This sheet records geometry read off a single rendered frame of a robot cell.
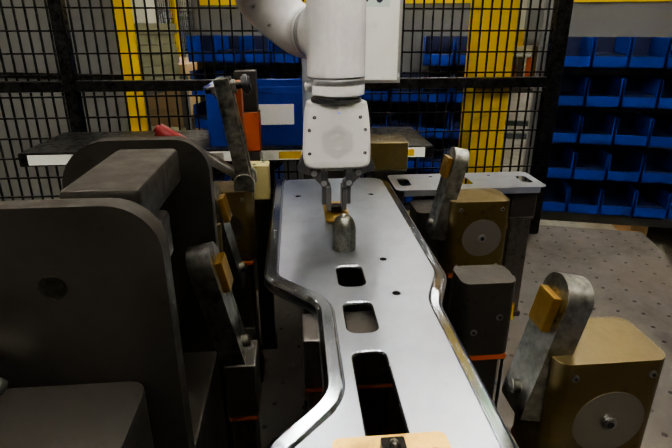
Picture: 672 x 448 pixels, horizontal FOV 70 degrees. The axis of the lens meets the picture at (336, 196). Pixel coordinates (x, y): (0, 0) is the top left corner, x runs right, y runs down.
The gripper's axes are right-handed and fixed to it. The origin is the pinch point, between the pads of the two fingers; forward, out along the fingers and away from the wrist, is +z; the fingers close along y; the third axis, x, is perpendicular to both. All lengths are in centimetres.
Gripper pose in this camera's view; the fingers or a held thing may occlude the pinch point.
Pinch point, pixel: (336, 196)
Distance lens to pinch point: 76.1
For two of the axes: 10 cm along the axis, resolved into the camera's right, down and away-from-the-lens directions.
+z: 0.0, 9.4, 3.3
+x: -0.8, -3.3, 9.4
